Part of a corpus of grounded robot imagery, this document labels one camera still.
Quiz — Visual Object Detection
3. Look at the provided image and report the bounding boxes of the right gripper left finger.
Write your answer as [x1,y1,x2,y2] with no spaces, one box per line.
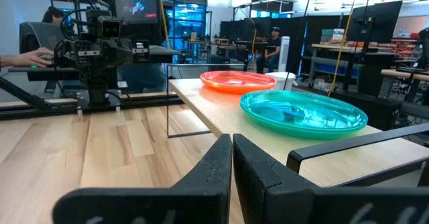
[52,133,233,224]

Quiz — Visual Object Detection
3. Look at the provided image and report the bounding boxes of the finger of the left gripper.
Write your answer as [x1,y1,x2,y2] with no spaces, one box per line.
[99,38,117,67]
[115,38,133,66]

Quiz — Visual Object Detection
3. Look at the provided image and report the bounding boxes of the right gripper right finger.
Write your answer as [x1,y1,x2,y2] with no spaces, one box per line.
[233,133,429,224]

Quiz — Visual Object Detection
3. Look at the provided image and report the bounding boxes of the translucent green plastic plate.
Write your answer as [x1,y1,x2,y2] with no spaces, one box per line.
[241,111,368,140]

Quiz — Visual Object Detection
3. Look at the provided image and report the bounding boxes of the translucent blue plastic plate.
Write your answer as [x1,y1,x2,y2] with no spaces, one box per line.
[240,89,369,136]

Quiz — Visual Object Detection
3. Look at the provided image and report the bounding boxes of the translucent orange plastic plate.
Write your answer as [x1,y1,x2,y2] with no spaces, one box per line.
[200,70,278,95]

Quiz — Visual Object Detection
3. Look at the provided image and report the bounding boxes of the wooden shelf with black legs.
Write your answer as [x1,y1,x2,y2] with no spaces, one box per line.
[166,62,429,188]

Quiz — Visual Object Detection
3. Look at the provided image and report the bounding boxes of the black desk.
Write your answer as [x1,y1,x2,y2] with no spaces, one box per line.
[8,45,182,83]

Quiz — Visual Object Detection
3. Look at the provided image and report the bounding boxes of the person at desk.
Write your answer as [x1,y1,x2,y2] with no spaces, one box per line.
[0,5,65,69]

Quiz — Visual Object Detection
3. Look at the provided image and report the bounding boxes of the grey office chair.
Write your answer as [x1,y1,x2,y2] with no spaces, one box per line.
[18,21,68,56]

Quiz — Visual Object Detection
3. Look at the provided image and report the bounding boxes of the person's hand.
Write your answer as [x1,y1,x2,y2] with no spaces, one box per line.
[13,47,55,68]

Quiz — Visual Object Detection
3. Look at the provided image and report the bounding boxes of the computer monitor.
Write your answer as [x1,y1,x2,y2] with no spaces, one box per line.
[113,0,161,24]

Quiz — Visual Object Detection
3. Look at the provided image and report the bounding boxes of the white plastic bucket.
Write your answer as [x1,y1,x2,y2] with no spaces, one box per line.
[263,70,298,91]

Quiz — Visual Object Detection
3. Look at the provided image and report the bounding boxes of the seated person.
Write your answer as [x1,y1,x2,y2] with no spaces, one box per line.
[255,25,283,74]

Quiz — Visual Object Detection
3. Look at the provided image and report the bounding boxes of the white tower fan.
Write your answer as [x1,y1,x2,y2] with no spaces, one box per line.
[278,36,291,73]

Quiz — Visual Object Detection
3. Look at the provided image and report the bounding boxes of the wooden work table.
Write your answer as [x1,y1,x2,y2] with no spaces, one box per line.
[310,43,400,86]

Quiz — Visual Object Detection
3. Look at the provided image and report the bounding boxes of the red storage bins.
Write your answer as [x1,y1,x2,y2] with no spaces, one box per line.
[347,32,422,60]

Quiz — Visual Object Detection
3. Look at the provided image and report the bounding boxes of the black monitor on stand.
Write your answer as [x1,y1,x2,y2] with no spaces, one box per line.
[346,0,404,44]

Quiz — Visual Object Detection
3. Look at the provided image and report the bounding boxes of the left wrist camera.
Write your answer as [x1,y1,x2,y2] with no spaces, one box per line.
[96,15,122,40]

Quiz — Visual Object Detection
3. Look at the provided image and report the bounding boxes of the yellow hanging strap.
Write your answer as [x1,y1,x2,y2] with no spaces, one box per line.
[327,0,357,98]

